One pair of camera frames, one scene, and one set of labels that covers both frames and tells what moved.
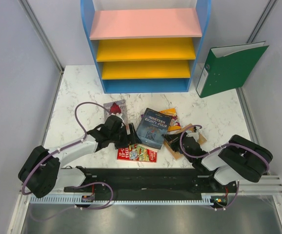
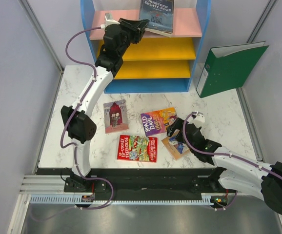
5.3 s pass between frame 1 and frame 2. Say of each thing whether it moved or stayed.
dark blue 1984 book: moved
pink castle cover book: stayed
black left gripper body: moved
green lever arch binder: stayed
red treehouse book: stayed
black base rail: stayed
